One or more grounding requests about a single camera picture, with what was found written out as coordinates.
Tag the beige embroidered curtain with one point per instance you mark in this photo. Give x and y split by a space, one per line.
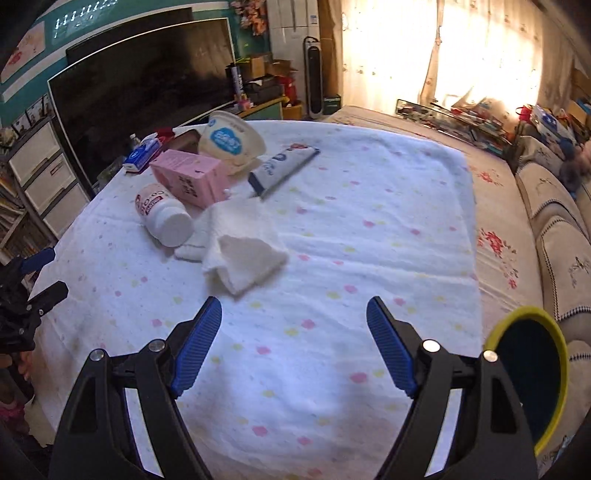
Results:
498 50

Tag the framed photo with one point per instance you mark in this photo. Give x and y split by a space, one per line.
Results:
21 123
39 108

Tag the blue star-print bag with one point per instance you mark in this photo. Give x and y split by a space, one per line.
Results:
551 124

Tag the black tower fan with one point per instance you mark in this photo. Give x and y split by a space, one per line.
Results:
313 78

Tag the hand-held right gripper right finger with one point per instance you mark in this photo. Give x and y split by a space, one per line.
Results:
392 350

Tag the white paper napkin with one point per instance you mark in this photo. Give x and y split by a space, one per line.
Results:
240 258

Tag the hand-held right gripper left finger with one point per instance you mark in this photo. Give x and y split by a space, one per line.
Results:
196 350

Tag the yellow-rimmed black bin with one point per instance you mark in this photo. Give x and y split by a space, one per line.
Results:
526 383

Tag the clear water bottle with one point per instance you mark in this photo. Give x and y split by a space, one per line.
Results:
134 140

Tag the yellow floor bin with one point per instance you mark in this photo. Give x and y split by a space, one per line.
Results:
292 113

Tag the hanging flower decoration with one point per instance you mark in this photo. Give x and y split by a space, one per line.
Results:
249 16

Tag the beige floral mat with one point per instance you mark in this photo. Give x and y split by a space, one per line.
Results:
489 184

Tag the green box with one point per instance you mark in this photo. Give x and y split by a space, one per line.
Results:
331 105

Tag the large curved television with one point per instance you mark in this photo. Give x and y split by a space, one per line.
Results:
138 101

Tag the pink milk carton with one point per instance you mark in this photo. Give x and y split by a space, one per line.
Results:
184 175

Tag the red fire extinguisher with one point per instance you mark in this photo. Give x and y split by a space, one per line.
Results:
290 90

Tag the pink cartoon wall poster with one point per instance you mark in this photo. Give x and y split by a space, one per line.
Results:
25 50

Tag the blue tissue pack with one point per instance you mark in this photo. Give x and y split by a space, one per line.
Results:
141 157

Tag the beige sofa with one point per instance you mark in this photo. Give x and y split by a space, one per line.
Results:
563 249

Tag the white toothpaste tube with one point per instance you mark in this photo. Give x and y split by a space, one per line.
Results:
281 164

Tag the white tub with blue label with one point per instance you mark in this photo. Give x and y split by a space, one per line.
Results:
226 141

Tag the white plastic drawer unit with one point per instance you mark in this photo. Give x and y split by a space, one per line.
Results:
41 175

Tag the stack of cardboard boxes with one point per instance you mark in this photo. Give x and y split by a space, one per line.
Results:
581 92

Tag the white pill bottle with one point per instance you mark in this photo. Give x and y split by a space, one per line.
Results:
166 221

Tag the dotted white tablecloth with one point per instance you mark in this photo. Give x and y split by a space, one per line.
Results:
323 258

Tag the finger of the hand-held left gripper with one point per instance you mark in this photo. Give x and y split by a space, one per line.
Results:
48 297
39 259

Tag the small pink toy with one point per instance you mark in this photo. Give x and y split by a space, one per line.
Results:
244 102

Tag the white standing air conditioner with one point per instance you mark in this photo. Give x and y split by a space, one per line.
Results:
291 27

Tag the open cardboard box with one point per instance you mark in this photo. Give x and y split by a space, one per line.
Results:
260 67
281 69

